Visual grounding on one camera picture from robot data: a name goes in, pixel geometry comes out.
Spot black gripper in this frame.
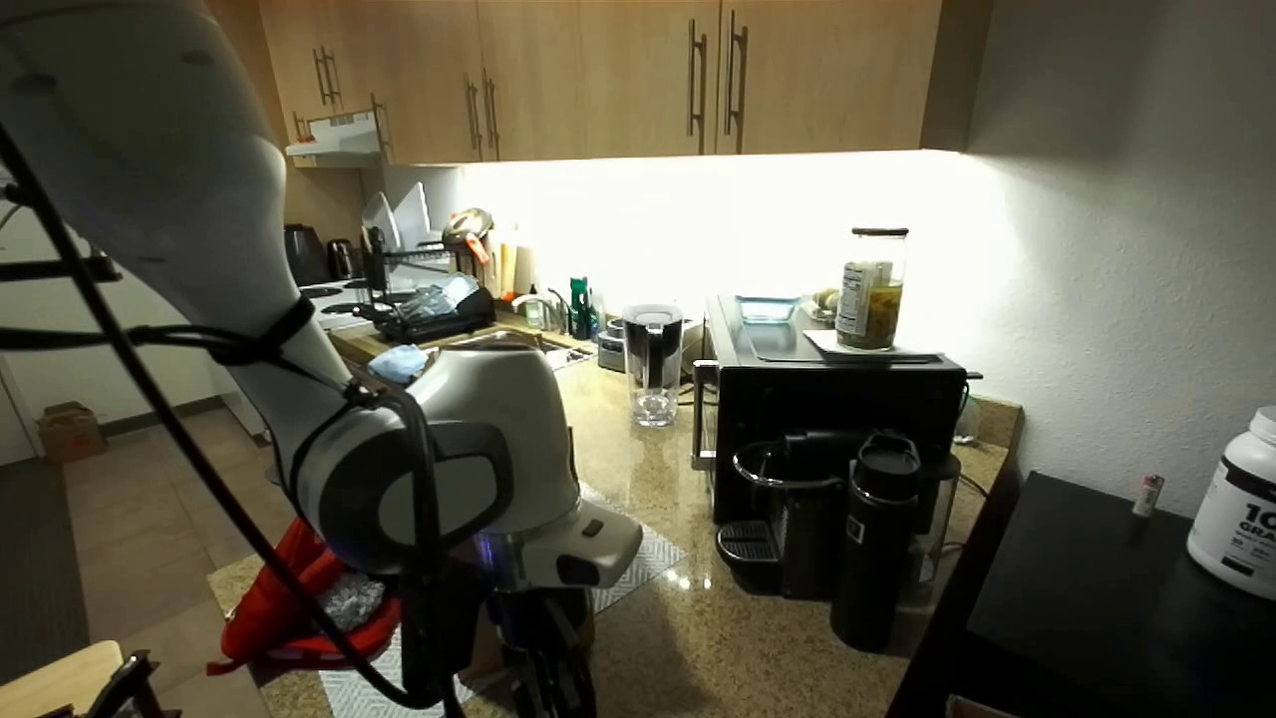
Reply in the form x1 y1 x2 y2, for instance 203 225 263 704
393 575 603 718

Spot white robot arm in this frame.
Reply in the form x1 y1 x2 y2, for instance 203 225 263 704
0 0 641 718

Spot green bottle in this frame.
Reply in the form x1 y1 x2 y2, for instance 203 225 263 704
569 274 594 339

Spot small cardboard box floor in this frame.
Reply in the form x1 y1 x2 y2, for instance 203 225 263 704
38 403 102 466

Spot small white bottle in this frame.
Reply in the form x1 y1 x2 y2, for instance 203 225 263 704
1131 474 1163 517

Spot patterned grey mat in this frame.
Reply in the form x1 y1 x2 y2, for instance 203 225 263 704
314 483 694 718

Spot black coffee maker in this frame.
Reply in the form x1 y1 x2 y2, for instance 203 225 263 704
715 430 856 600

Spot blue cloth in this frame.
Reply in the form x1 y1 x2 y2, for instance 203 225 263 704
365 342 431 387

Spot water filter pitcher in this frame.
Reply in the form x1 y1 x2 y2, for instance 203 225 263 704
621 302 683 430

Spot black travel tumbler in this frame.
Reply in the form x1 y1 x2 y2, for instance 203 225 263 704
828 430 920 652

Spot black bag on stove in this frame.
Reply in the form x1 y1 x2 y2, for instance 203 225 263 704
373 274 493 342

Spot black microwave oven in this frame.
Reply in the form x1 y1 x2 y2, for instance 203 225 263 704
694 297 968 521

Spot black kettle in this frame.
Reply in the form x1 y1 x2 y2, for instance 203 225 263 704
283 225 327 283

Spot glass jar with lid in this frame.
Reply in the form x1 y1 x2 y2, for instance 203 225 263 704
837 226 909 346

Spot black side cabinet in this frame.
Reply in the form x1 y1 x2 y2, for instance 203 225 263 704
890 474 1276 718

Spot white range hood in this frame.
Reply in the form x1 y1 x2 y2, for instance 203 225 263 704
288 109 384 165

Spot wooden upper cabinets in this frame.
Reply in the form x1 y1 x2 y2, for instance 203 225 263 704
213 0 968 165

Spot white supplement tub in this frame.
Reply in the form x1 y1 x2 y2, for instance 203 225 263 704
1188 403 1276 603

